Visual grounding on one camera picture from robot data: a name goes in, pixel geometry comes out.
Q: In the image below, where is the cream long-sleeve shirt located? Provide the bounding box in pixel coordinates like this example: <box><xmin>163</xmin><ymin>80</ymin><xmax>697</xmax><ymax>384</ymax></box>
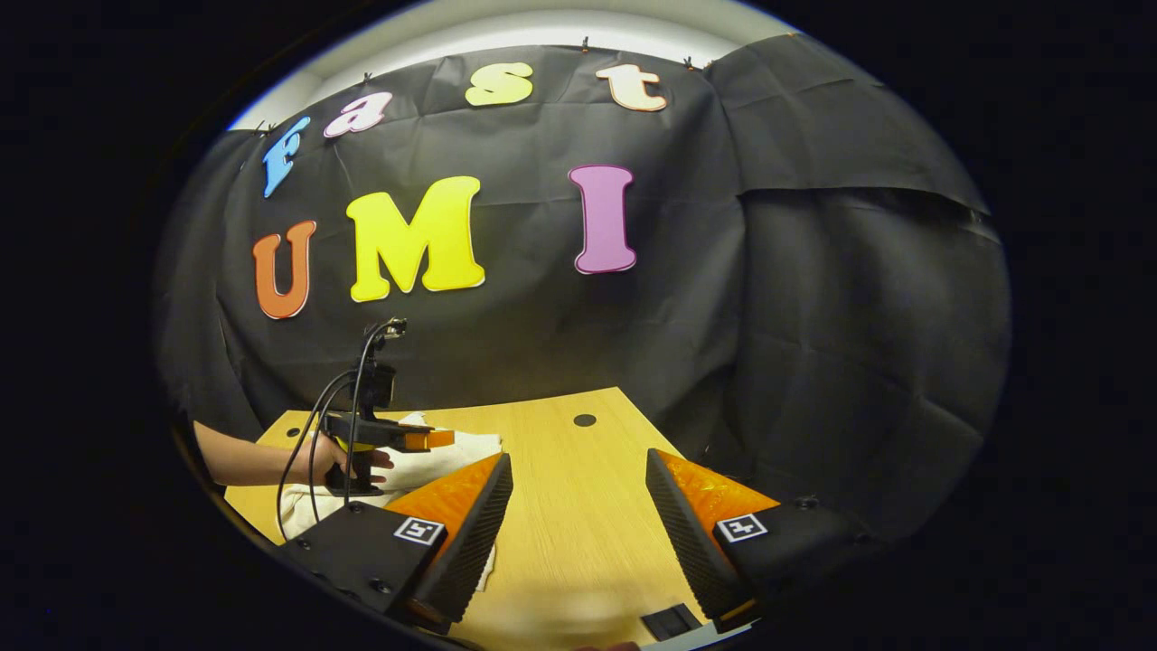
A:
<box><xmin>277</xmin><ymin>412</ymin><xmax>504</xmax><ymax>594</ymax></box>

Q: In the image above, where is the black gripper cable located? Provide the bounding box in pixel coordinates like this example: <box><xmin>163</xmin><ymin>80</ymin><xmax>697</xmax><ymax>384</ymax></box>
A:
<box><xmin>343</xmin><ymin>318</ymin><xmax>408</xmax><ymax>507</ymax></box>
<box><xmin>276</xmin><ymin>366</ymin><xmax>362</xmax><ymax>545</ymax></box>

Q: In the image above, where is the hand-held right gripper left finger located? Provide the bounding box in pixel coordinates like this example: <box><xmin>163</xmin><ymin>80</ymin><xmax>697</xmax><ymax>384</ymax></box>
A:
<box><xmin>274</xmin><ymin>452</ymin><xmax>514</xmax><ymax>636</ymax></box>

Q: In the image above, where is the black backdrop cloth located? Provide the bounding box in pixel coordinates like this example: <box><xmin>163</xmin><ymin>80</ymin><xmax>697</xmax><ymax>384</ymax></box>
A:
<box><xmin>154</xmin><ymin>34</ymin><xmax>1011</xmax><ymax>552</ymax></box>

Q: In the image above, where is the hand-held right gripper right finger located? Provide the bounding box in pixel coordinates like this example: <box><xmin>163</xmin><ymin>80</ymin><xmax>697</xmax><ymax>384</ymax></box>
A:
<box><xmin>644</xmin><ymin>448</ymin><xmax>876</xmax><ymax>634</ymax></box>

